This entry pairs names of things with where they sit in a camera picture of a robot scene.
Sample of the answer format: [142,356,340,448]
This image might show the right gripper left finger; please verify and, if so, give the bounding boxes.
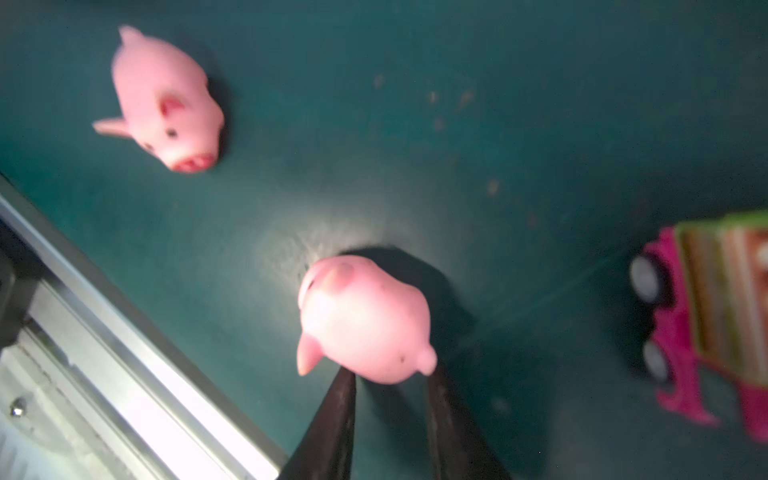
[277,367,356,480]

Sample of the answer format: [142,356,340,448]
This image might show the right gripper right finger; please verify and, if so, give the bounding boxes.
[427,364,511,480]

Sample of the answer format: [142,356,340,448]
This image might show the pink pig toy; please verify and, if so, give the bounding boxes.
[93,25,225,174]
[296,255,438,385]

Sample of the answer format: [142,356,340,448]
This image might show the magenta green toy truck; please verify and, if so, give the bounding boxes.
[629,210,767,442]

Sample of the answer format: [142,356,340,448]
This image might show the aluminium frame rail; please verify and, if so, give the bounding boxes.
[1,180,284,479]

